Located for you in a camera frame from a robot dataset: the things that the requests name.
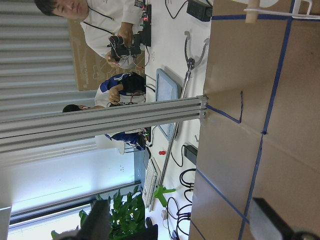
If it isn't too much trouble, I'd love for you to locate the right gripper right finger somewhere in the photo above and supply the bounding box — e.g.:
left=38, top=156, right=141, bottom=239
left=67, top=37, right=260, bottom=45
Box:
left=250, top=197, right=300, bottom=240

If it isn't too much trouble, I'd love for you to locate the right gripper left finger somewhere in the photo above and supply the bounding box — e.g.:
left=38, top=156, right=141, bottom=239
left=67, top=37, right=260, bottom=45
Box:
left=75, top=200, right=110, bottom=240

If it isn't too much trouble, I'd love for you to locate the wooden rack dowel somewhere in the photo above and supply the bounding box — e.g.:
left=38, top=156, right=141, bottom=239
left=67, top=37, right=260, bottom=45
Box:
left=245, top=0, right=260, bottom=24

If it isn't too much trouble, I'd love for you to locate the green potted plant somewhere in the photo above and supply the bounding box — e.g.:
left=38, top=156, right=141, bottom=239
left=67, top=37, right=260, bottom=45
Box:
left=51, top=186, right=146, bottom=240

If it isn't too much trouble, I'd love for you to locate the black monitor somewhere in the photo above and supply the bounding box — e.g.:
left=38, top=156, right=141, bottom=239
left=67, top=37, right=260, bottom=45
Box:
left=117, top=223, right=159, bottom=240

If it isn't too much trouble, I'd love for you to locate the white keyboard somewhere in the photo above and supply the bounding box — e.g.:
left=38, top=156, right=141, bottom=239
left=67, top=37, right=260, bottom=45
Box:
left=142, top=157, right=161, bottom=212

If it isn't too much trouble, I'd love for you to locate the green grabber tool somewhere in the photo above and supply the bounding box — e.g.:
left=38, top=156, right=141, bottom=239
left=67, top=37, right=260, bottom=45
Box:
left=153, top=30, right=210, bottom=208

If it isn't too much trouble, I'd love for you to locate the person in blue jacket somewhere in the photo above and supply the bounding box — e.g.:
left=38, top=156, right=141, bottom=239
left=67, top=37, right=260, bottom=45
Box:
left=62, top=72, right=151, bottom=151

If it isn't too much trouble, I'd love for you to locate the blue teach pendant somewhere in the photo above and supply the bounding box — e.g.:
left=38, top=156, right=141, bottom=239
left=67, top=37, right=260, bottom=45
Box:
left=155, top=68, right=182, bottom=141

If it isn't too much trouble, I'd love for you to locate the person in white shirt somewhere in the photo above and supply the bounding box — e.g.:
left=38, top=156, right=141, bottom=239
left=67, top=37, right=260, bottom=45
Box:
left=34, top=0, right=142, bottom=69

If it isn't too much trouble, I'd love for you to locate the black power adapter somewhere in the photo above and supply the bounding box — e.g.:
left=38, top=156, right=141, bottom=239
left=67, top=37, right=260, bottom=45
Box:
left=186, top=0, right=213, bottom=22

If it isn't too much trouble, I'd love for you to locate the aluminium frame post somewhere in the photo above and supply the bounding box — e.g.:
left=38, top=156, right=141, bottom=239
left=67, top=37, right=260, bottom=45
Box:
left=0, top=95, right=208, bottom=153

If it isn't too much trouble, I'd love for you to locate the white wire cup rack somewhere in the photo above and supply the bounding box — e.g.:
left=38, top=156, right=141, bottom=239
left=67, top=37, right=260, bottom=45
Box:
left=236, top=0, right=320, bottom=20

